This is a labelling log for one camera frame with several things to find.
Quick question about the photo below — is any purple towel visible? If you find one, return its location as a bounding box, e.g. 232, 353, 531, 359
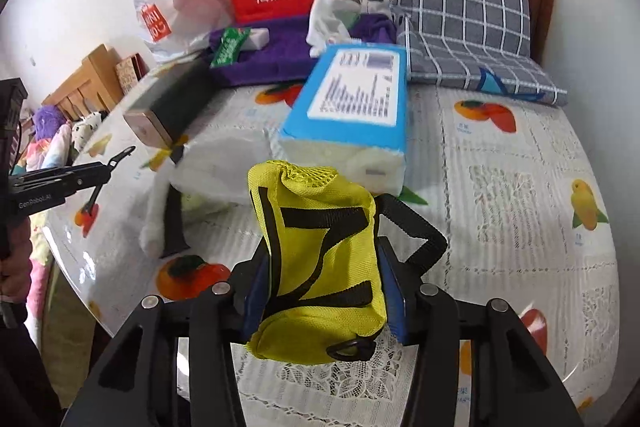
206, 13, 402, 88

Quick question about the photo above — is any white sponge block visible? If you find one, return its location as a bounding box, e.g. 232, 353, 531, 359
239, 27, 271, 54

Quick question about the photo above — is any green snack packet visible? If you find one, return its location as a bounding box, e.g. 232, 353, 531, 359
209, 27, 252, 70

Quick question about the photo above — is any patterned hardcover notebook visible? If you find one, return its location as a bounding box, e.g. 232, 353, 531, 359
115, 54, 149, 94

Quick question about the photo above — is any pale green cloth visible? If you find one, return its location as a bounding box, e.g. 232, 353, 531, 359
181, 193, 241, 214

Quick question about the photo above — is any wooden headboard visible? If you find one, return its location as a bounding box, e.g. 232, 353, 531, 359
41, 44, 127, 118

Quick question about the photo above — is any grey plaid folded cloth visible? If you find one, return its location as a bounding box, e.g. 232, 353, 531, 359
387, 0, 569, 108

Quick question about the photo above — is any person's left hand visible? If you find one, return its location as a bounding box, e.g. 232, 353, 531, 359
0, 219, 34, 308

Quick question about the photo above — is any dark rectangular box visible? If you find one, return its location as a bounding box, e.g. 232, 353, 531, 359
122, 57, 217, 148

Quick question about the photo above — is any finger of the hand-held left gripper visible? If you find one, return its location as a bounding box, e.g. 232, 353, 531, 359
77, 184, 106, 222
62, 146, 137, 190

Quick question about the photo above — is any clear plastic bag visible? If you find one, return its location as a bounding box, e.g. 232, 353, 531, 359
169, 126, 282, 208

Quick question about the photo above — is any black watch strap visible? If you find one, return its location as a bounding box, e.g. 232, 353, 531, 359
160, 187, 192, 259
169, 133, 191, 166

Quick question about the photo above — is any purple plush toy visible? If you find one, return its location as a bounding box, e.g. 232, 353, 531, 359
33, 105, 69, 138

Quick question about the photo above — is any blue tissue pack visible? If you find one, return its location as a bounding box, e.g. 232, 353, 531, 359
276, 43, 412, 198

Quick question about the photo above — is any colourful floral blanket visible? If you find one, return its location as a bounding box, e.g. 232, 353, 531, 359
10, 122, 76, 228

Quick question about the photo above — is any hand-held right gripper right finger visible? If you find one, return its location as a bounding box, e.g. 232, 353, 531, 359
375, 234, 587, 427

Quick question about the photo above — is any white pillow with black print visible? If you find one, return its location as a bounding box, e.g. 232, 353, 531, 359
71, 111, 105, 152

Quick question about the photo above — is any yellow mesh pouch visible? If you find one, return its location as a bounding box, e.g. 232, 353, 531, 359
246, 160, 449, 365

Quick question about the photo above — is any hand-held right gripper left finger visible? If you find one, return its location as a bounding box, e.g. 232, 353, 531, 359
60, 252, 275, 427

